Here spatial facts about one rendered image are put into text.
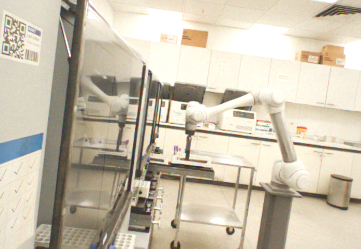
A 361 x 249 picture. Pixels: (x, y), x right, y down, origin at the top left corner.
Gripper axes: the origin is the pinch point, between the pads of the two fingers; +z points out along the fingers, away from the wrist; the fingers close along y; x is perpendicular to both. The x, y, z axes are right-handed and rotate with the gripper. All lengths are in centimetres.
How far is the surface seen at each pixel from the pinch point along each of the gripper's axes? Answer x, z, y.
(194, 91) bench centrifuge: -19, -57, 259
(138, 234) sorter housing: 23, 15, -96
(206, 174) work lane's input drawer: -15.7, 10.4, -6.9
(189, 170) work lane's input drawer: -2.7, 8.8, -6.9
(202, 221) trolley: -23, 61, 27
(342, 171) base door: -273, 41, 228
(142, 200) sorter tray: 24, 6, -81
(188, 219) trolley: -11, 61, 27
